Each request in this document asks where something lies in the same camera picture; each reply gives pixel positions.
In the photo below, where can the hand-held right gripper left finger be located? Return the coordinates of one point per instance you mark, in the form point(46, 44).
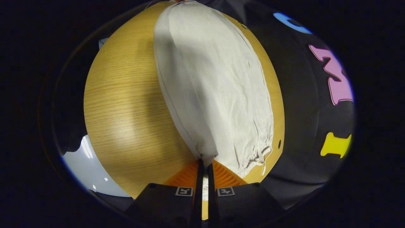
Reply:
point(164, 205)

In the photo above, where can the white jeans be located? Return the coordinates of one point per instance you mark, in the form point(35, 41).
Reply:
point(215, 79)

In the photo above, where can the black backdrop cloth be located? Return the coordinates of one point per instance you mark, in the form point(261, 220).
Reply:
point(300, 95)

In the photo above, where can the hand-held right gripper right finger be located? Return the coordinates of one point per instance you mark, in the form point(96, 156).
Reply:
point(246, 202)

